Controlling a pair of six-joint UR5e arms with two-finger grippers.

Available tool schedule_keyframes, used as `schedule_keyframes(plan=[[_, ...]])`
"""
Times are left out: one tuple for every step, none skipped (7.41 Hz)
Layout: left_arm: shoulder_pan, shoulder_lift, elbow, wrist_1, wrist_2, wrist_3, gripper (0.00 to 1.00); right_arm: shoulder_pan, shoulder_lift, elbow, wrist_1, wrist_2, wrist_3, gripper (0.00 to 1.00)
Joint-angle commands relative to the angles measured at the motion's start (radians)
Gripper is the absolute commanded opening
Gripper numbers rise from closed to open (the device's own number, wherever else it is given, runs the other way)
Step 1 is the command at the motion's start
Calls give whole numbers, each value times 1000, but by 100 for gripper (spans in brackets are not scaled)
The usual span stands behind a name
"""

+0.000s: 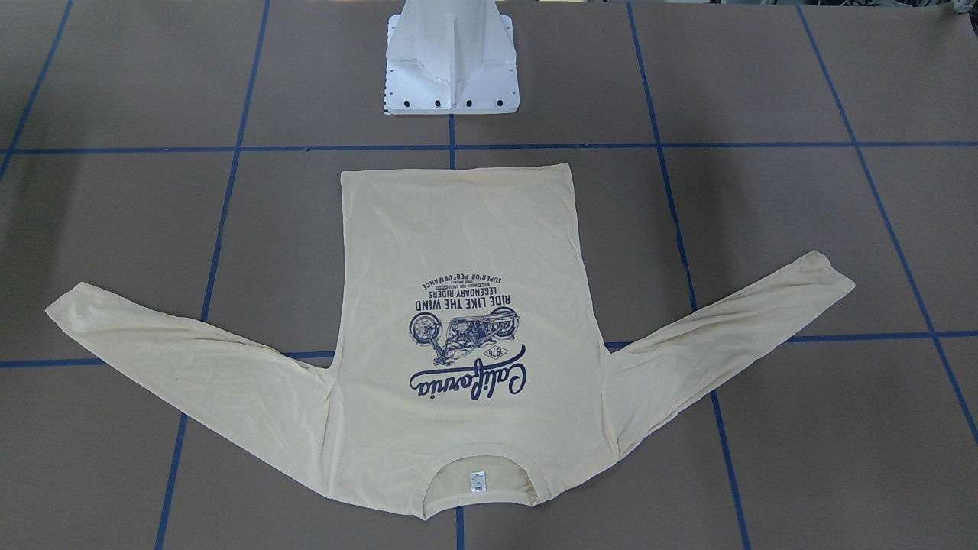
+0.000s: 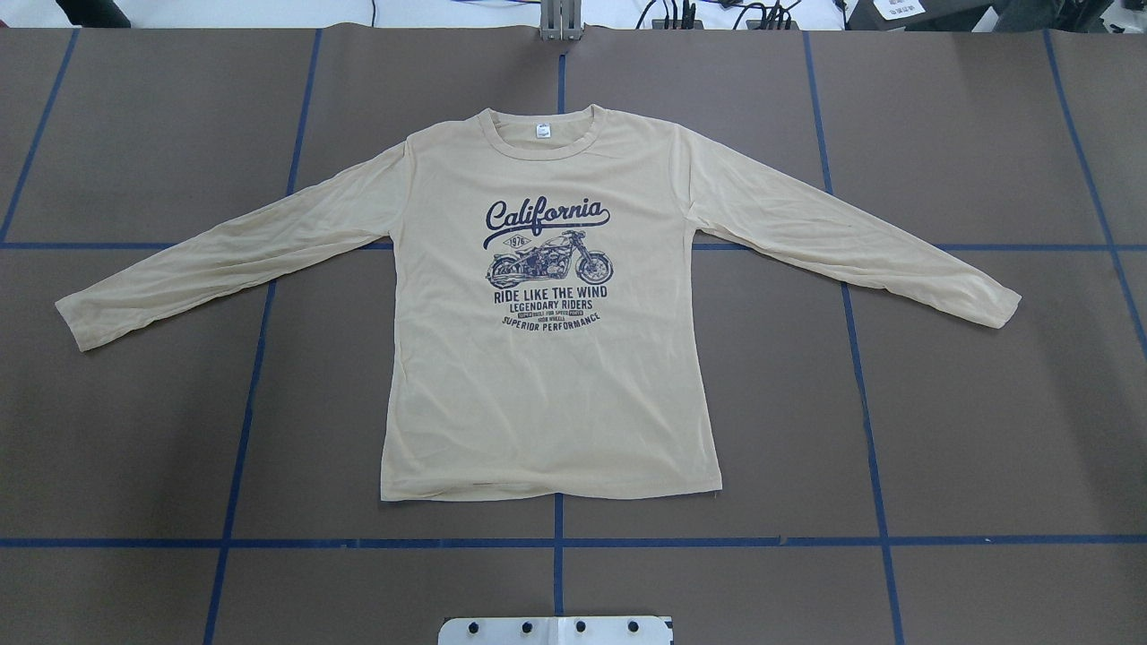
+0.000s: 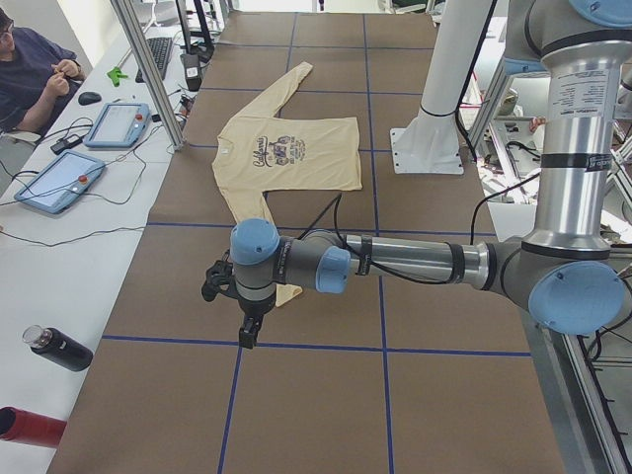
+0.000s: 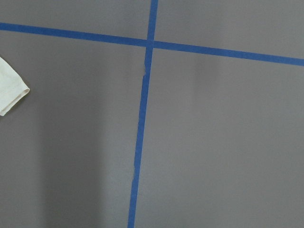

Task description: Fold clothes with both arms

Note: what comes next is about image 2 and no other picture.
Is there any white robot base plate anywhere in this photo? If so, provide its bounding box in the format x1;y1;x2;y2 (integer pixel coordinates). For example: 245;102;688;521
437;615;674;644

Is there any grey metal camera post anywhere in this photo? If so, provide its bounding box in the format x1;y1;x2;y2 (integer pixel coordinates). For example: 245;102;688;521
539;0;584;42

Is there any black cable bundle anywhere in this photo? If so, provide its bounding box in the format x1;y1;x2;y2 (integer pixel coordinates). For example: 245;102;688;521
634;0;803;31

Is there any black cylinder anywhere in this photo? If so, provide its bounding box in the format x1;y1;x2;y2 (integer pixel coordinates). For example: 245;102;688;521
55;0;132;29

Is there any black box with white label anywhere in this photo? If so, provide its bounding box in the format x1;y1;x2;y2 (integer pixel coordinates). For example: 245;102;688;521
845;1;994;32

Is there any brown table mat blue grid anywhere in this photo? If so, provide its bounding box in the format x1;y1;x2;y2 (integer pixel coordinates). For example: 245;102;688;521
3;23;1144;644

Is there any beige long-sleeve printed shirt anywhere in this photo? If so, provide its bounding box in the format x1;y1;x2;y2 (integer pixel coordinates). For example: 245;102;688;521
55;106;1021;502

